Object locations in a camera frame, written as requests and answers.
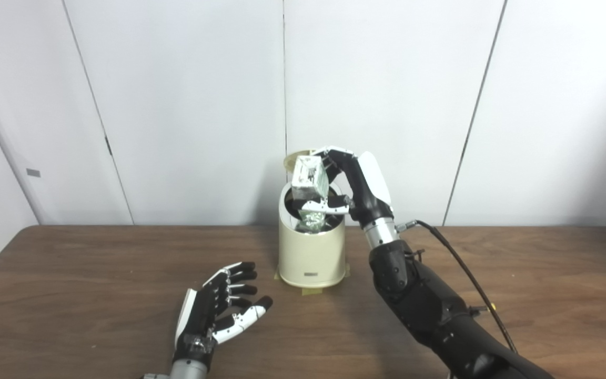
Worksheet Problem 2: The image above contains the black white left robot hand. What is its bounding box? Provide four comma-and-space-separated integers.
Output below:
173, 262, 274, 364

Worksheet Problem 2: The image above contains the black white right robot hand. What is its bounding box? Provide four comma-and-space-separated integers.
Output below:
301, 146, 394, 227

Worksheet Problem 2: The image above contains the white green milk carton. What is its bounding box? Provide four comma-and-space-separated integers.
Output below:
289, 156, 331, 233

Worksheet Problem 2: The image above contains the cream-colored round bin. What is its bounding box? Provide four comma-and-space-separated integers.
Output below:
278, 182, 347, 288

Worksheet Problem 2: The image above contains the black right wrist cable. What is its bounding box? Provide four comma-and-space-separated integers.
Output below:
397, 220, 518, 354

